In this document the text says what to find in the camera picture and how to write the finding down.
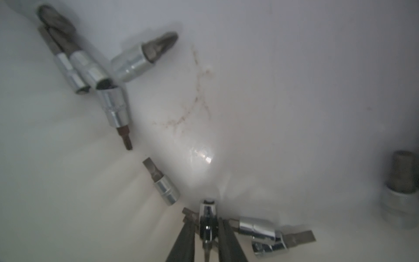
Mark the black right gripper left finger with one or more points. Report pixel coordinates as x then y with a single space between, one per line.
183 249

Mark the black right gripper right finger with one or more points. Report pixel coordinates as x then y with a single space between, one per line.
228 245

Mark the silver bit cluster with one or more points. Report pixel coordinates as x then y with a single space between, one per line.
208 225
190 215
113 103

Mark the silver bit top cluster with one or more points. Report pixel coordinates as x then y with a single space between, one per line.
190 215

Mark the white plastic storage box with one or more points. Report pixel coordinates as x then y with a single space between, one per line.
283 110

